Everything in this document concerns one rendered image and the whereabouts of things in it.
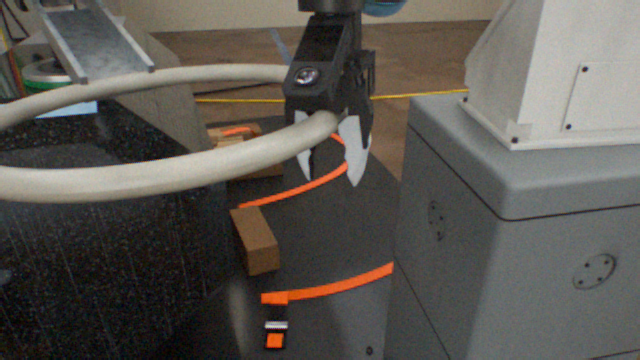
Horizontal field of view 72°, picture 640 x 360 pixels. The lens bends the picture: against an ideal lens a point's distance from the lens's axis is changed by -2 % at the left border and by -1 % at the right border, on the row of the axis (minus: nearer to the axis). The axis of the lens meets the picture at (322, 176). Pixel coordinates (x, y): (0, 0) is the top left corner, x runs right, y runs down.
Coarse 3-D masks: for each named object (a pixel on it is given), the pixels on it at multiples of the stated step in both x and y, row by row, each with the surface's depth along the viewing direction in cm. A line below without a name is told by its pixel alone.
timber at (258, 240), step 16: (240, 208) 186; (256, 208) 186; (240, 224) 176; (256, 224) 176; (240, 240) 171; (256, 240) 167; (272, 240) 167; (256, 256) 164; (272, 256) 167; (256, 272) 167
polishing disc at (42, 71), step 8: (32, 64) 107; (40, 64) 107; (48, 64) 107; (24, 72) 101; (32, 72) 101; (40, 72) 101; (48, 72) 101; (56, 72) 101; (64, 72) 101; (32, 80) 99; (40, 80) 98; (48, 80) 98; (56, 80) 98; (64, 80) 98
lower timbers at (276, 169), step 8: (216, 128) 275; (224, 128) 275; (232, 128) 275; (256, 128) 275; (248, 136) 269; (264, 168) 232; (272, 168) 233; (280, 168) 234; (248, 176) 232; (256, 176) 233; (264, 176) 234; (272, 176) 235
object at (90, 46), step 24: (24, 0) 94; (96, 0) 91; (48, 24) 80; (72, 24) 91; (96, 24) 92; (72, 48) 84; (96, 48) 85; (120, 48) 86; (72, 72) 73; (96, 72) 79; (120, 72) 80
